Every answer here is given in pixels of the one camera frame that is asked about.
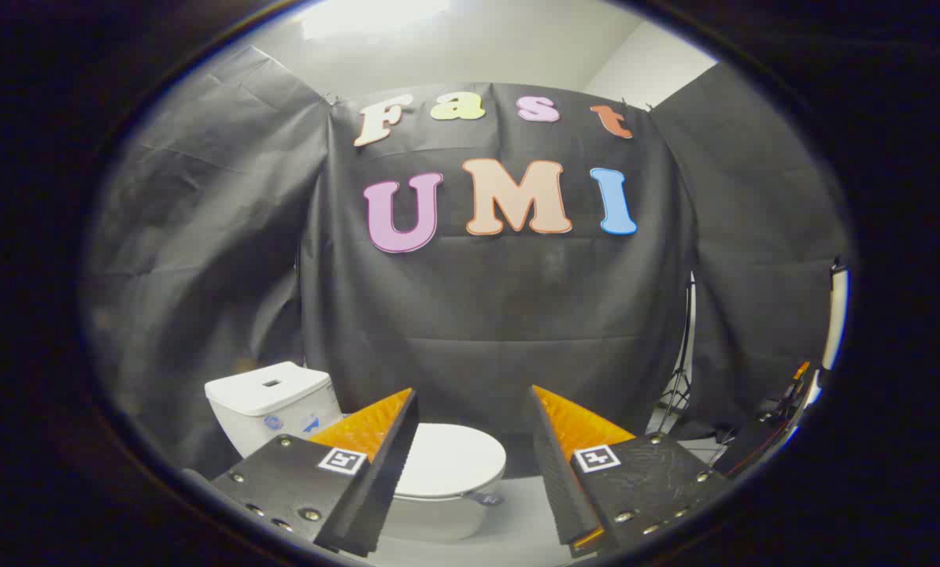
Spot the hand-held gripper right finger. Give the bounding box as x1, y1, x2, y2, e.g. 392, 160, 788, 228
530, 385, 732, 558

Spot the white light panel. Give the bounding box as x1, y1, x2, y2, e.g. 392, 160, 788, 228
821, 258, 850, 372

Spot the black tripod stand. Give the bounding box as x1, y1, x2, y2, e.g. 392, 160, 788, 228
657, 274, 698, 435

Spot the white ceramic toilet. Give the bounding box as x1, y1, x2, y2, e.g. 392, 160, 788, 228
205, 361, 508, 544

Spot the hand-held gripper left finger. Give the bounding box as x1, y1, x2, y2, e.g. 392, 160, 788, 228
209, 387, 420, 558

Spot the black backdrop cloth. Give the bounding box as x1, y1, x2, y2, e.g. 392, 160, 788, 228
84, 46, 333, 477
301, 83, 695, 438
647, 61, 849, 442

